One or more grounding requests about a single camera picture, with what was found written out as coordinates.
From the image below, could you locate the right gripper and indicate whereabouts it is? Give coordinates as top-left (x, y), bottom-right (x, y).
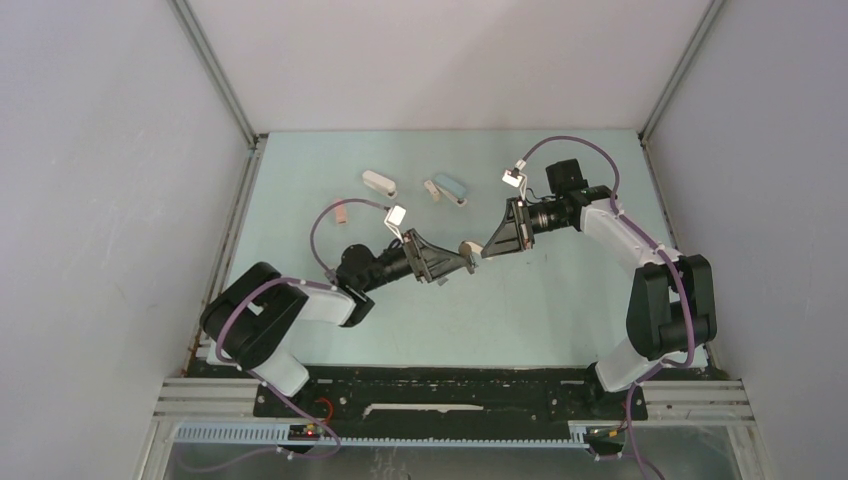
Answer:
top-left (482, 197), bottom-right (570, 258)

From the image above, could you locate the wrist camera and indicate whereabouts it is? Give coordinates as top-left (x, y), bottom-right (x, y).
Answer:
top-left (384, 204), bottom-right (407, 240)
top-left (502, 159), bottom-right (528, 200)

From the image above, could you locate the pink stapler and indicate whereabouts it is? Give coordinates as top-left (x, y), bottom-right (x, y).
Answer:
top-left (333, 199), bottom-right (348, 225)

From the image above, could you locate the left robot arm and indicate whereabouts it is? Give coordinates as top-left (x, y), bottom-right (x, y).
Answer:
top-left (199, 229), bottom-right (482, 417)

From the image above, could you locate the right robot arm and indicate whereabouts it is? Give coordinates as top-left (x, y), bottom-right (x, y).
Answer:
top-left (481, 159), bottom-right (717, 418)

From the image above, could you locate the beige stapler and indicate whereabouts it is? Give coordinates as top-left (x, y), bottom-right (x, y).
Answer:
top-left (458, 241), bottom-right (488, 262)

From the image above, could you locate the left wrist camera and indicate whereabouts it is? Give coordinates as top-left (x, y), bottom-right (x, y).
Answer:
top-left (384, 204), bottom-right (407, 240)

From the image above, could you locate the small cream stapler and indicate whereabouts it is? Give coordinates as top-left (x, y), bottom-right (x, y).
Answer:
top-left (424, 180), bottom-right (441, 202)

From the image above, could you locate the white stapler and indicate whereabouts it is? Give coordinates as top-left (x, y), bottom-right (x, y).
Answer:
top-left (361, 170), bottom-right (398, 199)

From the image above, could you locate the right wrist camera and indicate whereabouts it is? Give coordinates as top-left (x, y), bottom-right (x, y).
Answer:
top-left (502, 159), bottom-right (528, 200)

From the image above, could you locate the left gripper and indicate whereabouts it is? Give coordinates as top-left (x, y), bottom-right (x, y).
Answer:
top-left (360, 229), bottom-right (467, 293)

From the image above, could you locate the blue stapler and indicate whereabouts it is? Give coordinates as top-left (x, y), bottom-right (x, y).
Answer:
top-left (432, 174), bottom-right (468, 207)

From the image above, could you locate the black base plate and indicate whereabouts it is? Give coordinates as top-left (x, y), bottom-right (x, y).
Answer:
top-left (253, 366), bottom-right (648, 440)

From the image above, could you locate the blue cable duct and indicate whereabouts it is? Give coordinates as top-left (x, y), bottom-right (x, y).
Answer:
top-left (173, 422), bottom-right (589, 449)

